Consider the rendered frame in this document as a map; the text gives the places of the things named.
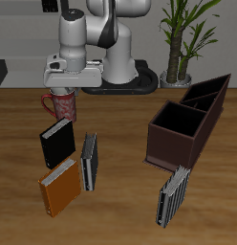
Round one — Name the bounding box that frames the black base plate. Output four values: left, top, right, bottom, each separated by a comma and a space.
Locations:
80, 58, 160, 96

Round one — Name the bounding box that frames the orange book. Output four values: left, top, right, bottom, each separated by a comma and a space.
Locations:
37, 157, 82, 219

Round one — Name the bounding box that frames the red patterned mug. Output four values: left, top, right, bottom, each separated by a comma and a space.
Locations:
40, 88, 77, 124

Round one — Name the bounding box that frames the dark brown desk caddy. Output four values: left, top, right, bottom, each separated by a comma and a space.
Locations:
142, 73, 232, 173

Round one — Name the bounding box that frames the green pot plant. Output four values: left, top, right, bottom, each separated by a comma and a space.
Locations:
158, 0, 224, 90

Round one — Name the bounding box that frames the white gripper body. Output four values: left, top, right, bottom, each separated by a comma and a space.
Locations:
43, 60, 104, 89

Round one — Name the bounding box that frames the black white striped book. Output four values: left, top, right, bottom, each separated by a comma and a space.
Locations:
155, 165, 192, 229
79, 131, 99, 192

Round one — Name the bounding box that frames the black wall fixture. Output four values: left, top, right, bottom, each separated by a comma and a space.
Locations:
41, 0, 59, 13

